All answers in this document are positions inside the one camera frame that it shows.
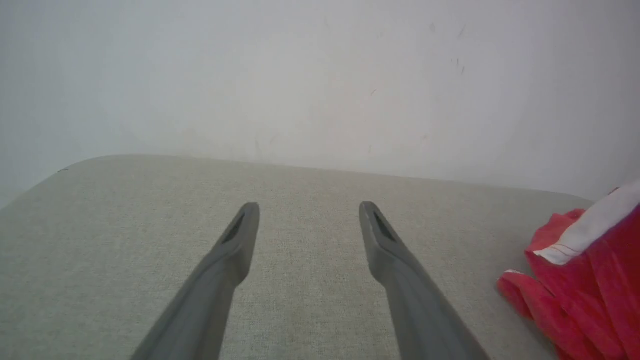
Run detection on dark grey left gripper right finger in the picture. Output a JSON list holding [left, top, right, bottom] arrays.
[[358, 201, 491, 360]]

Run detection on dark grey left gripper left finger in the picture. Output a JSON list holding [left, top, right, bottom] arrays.
[[131, 202, 261, 360]]

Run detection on red and white garment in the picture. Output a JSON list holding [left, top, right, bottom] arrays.
[[496, 180, 640, 360]]

